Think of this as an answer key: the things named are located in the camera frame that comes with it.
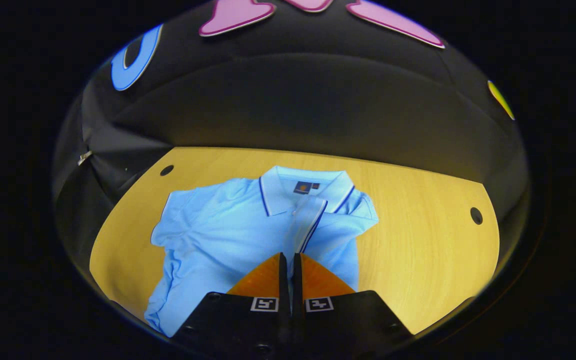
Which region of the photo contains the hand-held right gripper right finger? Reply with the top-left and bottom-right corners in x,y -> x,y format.
292,252 -> 414,353

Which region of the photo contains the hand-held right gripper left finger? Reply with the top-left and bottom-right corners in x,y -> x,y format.
170,252 -> 292,353

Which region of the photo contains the light blue T-shirt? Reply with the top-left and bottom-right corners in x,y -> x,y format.
144,165 -> 380,338

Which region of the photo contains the black backdrop cloth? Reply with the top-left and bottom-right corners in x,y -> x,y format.
52,0 -> 529,261

